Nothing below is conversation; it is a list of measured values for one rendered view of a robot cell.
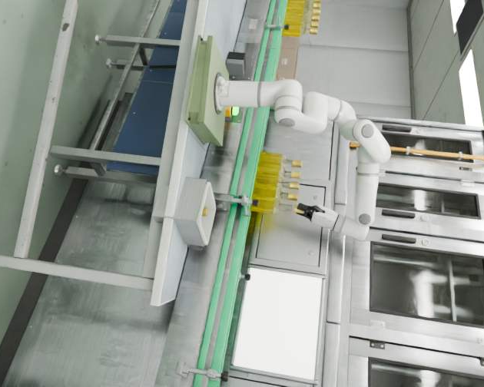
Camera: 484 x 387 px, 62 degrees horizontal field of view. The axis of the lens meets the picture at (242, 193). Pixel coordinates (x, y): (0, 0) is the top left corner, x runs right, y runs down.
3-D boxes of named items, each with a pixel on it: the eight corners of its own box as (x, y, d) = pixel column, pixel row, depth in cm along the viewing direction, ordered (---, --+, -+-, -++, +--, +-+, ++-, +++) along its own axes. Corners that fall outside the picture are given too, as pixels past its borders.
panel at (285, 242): (229, 369, 158) (316, 385, 154) (228, 368, 155) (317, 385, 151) (263, 176, 202) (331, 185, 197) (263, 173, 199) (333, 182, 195)
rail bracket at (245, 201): (229, 214, 170) (258, 218, 169) (225, 195, 156) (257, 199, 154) (230, 208, 172) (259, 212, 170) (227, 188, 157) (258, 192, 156)
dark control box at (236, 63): (226, 75, 196) (243, 77, 194) (224, 62, 189) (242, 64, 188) (229, 64, 200) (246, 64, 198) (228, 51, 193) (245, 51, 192)
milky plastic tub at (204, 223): (185, 244, 157) (207, 247, 156) (174, 219, 138) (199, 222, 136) (196, 205, 165) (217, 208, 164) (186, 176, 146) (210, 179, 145)
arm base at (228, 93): (211, 98, 143) (254, 100, 140) (215, 66, 145) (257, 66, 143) (220, 115, 158) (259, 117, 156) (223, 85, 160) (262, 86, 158)
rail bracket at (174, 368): (166, 375, 140) (230, 388, 137) (154, 370, 126) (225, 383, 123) (170, 361, 143) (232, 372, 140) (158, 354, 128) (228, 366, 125)
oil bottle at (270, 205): (231, 209, 179) (280, 215, 177) (230, 203, 175) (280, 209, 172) (233, 197, 182) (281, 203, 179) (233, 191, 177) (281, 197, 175)
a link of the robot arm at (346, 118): (346, 97, 147) (379, 109, 152) (329, 99, 160) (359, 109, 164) (335, 134, 149) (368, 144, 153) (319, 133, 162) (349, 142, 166)
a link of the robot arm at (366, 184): (357, 170, 168) (354, 219, 172) (356, 174, 156) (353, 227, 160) (379, 171, 165) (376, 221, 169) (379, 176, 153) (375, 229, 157)
